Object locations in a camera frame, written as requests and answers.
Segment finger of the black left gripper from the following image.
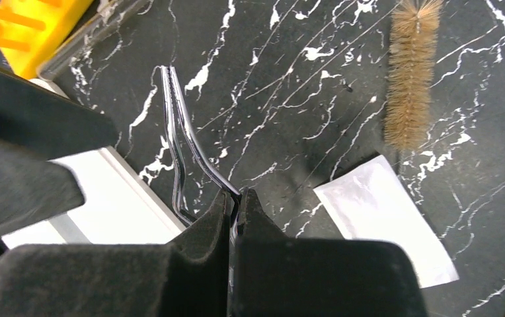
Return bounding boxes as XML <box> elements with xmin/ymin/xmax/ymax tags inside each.
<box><xmin>0</xmin><ymin>67</ymin><xmax>116</xmax><ymax>238</ymax></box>

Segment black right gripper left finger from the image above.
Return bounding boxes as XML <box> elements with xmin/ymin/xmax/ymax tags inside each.
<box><xmin>0</xmin><ymin>192</ymin><xmax>232</xmax><ymax>316</ymax></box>

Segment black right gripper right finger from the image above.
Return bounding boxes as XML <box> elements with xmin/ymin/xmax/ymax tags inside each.
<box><xmin>231</xmin><ymin>189</ymin><xmax>427</xmax><ymax>316</ymax></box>

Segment metal crucible tongs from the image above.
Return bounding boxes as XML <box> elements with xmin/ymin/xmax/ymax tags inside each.
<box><xmin>159</xmin><ymin>65</ymin><xmax>243</xmax><ymax>229</ymax></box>

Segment yellow test tube rack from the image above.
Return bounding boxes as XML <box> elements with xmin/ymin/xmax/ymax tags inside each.
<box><xmin>0</xmin><ymin>0</ymin><xmax>93</xmax><ymax>79</ymax></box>

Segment white rectangular bin lid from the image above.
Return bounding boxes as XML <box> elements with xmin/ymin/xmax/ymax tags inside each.
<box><xmin>2</xmin><ymin>147</ymin><xmax>186</xmax><ymax>249</ymax></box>

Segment white paper packet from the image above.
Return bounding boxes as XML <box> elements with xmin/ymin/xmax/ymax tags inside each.
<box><xmin>314</xmin><ymin>155</ymin><xmax>459</xmax><ymax>288</ymax></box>

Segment clear glass test tube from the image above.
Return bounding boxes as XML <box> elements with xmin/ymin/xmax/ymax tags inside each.
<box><xmin>36</xmin><ymin>0</ymin><xmax>149</xmax><ymax>81</ymax></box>

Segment tan test tube brush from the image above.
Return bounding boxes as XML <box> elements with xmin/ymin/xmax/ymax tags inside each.
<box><xmin>383</xmin><ymin>1</ymin><xmax>444</xmax><ymax>151</ymax></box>

